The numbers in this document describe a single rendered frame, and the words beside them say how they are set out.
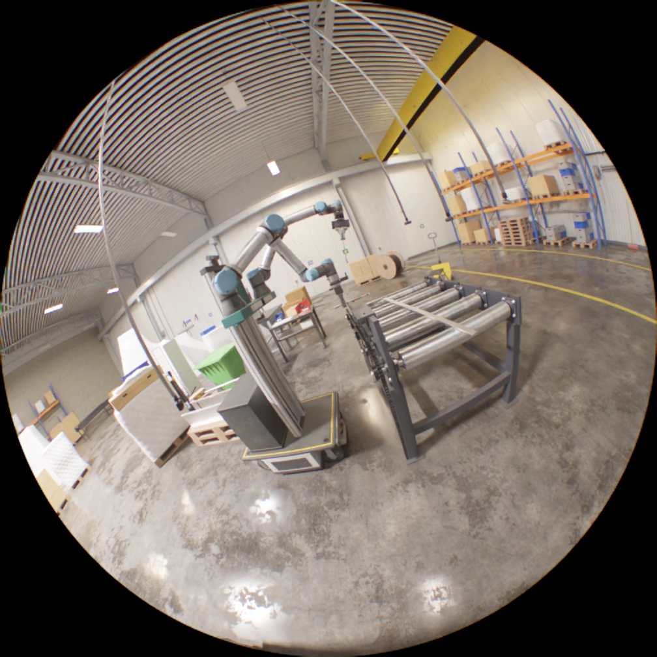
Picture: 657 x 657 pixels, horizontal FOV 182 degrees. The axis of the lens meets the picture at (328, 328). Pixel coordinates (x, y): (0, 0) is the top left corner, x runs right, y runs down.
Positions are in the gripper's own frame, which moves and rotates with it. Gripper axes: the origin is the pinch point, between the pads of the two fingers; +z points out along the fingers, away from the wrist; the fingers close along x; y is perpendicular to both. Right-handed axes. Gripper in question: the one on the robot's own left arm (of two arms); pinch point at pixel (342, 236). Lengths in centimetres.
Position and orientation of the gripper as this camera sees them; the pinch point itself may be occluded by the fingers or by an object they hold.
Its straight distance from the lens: 154.3
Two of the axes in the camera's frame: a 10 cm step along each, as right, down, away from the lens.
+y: 0.8, -0.3, 10.0
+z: 1.3, 9.9, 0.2
